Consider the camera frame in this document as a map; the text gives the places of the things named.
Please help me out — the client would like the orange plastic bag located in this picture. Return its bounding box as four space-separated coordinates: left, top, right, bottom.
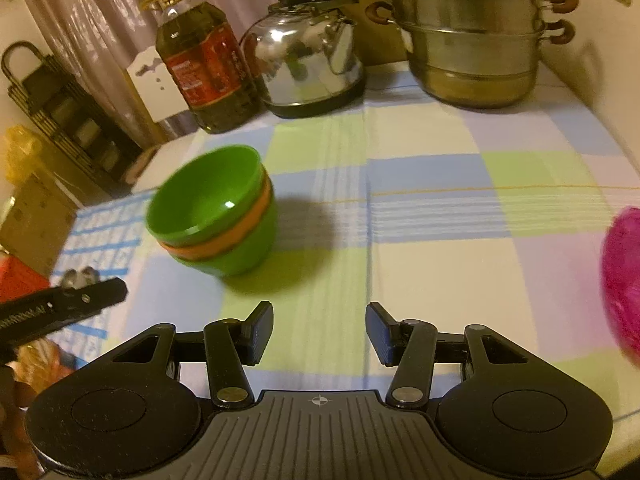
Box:
17 336 77 392

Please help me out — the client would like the yellow plastic bag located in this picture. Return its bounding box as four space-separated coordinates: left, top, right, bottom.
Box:
4 125 47 187

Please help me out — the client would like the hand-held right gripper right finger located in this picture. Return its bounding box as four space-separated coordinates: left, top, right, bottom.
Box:
365 302 530 408

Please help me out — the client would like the blue white checked cloth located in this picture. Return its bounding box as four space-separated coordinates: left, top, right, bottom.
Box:
50 187 162 342

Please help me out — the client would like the orange plastic bowl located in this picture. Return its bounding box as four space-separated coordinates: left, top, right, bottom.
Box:
159 175 275 262

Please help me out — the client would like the person's left hand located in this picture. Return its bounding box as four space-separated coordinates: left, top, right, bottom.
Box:
10 380 43 478

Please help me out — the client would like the green plastic bowl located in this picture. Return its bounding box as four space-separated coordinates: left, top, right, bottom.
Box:
145 144 267 241
170 199 280 277

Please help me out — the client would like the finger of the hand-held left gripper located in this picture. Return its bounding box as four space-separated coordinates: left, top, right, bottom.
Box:
47 266 127 322

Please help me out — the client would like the white paper carton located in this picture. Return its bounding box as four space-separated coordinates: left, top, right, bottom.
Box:
126 44 190 124

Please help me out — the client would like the sheer curtain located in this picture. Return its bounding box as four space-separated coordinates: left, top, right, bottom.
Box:
15 0 322 152

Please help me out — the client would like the cooking oil bottle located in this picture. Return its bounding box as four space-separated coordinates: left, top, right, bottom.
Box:
140 0 261 135

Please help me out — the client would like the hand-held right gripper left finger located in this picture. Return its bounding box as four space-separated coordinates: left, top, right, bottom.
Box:
111 301 275 408

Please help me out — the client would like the black metal rack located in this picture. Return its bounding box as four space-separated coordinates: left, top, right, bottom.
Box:
0 40 147 197

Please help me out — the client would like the stainless steel kettle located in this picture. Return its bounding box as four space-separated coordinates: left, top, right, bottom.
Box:
239 0 367 120

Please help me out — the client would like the red box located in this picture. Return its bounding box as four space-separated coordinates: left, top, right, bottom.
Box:
0 252 52 307

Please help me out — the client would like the checked pastel tablecloth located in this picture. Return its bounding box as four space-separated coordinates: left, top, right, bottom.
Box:
50 60 640 461

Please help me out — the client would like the stainless steel steamer pot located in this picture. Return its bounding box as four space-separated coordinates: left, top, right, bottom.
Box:
356 0 578 109

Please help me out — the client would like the cardboard box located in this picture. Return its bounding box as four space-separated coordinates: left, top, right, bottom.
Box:
0 170 85 281

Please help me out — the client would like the pink transparent plate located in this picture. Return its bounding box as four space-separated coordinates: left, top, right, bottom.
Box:
599 206 640 367

